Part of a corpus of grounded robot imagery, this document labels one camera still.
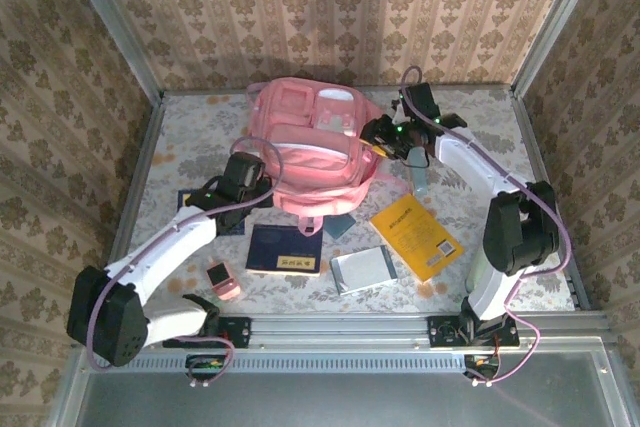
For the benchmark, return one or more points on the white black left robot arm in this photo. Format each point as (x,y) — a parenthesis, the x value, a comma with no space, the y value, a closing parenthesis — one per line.
(165,247)

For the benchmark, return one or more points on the yellow paperback book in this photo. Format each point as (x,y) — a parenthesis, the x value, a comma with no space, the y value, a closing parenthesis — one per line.
(417,237)

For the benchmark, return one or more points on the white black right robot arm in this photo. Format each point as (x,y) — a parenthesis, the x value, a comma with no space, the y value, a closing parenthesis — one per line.
(470,162)

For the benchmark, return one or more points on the small pink box device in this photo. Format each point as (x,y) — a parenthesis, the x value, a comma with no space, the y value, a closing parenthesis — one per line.
(222,281)

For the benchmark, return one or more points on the pink school backpack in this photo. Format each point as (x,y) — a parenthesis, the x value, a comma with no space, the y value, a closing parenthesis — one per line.
(310,172)

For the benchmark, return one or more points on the thin aluminium table rail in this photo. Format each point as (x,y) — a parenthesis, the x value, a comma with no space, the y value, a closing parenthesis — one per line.
(475,87)

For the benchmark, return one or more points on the silver grey notebook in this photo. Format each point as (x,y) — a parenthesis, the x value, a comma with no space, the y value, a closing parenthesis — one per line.
(362,269)

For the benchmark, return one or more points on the aluminium frame post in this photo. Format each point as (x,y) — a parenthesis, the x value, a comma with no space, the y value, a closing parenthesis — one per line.
(556,22)
(117,22)

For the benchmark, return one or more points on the small teal notebook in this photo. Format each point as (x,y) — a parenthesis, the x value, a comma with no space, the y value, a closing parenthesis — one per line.
(340,226)

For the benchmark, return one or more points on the small navy book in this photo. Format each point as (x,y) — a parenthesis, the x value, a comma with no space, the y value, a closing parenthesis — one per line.
(186,199)

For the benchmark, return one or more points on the grey metal panel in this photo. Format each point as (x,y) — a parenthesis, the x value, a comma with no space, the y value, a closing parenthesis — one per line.
(325,402)

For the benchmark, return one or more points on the wide aluminium frame rail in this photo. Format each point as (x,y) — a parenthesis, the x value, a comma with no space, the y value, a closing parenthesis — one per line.
(340,329)

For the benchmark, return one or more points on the large navy book yellow label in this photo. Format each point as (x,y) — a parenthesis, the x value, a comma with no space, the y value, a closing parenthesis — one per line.
(280,249)

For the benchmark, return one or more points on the aluminium table side rail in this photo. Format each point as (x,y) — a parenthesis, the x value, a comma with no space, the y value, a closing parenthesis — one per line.
(544,172)
(131,197)

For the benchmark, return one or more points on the light blue pencil pouch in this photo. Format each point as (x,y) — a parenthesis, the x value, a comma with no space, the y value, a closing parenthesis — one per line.
(419,177)

